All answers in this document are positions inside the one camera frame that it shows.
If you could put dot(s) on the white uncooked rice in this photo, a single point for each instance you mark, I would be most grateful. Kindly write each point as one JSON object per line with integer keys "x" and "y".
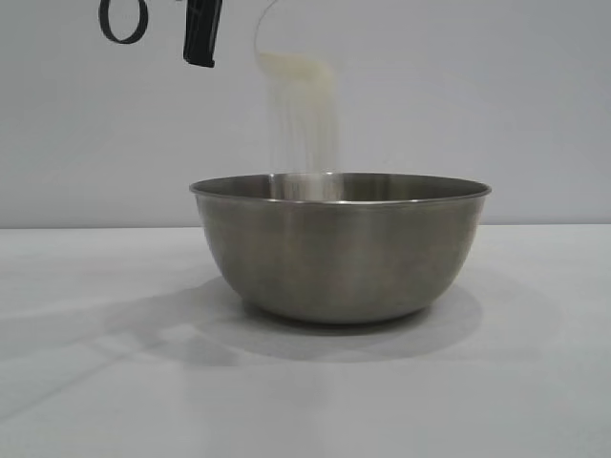
{"x": 296, "y": 71}

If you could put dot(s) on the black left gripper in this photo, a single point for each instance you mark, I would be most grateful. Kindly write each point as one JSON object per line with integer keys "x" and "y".
{"x": 203, "y": 33}

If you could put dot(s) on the stainless steel mixing bowl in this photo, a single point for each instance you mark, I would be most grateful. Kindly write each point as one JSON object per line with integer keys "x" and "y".
{"x": 339, "y": 248}

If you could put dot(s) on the clear plastic measuring cup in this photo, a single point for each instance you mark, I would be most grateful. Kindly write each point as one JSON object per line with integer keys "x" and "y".
{"x": 286, "y": 28}

